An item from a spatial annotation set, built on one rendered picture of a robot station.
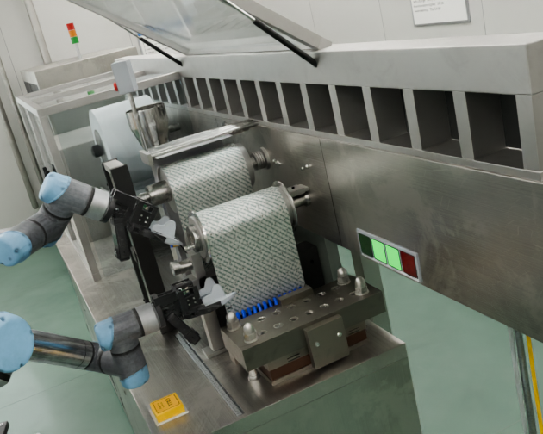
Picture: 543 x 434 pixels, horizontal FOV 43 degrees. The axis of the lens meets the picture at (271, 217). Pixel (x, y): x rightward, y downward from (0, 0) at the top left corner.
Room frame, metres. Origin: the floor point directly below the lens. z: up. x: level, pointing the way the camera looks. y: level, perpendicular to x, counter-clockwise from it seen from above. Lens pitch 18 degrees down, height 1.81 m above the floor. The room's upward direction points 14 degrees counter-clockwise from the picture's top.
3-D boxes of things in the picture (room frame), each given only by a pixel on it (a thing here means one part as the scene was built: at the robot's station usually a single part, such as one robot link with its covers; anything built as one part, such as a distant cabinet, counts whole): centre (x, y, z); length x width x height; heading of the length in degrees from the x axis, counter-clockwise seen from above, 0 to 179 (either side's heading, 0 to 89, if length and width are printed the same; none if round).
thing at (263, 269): (1.70, 0.06, 1.11); 0.23 x 0.01 x 0.18; 110
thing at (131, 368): (1.57, 0.45, 1.01); 0.11 x 0.08 x 0.11; 51
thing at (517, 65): (2.45, 0.07, 1.55); 3.08 x 0.08 x 0.23; 20
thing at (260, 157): (2.05, 0.01, 1.33); 0.07 x 0.07 x 0.07; 20
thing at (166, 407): (1.48, 0.36, 0.91); 0.07 x 0.07 x 0.02; 20
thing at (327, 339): (1.52, -0.06, 0.96); 0.10 x 0.03 x 0.11; 110
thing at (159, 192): (1.94, 0.30, 1.33); 0.06 x 0.06 x 0.06; 20
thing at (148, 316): (1.59, 0.36, 1.11); 0.08 x 0.05 x 0.08; 20
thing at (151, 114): (2.43, 0.34, 1.50); 0.14 x 0.14 x 0.06
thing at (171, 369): (2.61, 0.48, 0.88); 2.52 x 0.66 x 0.04; 20
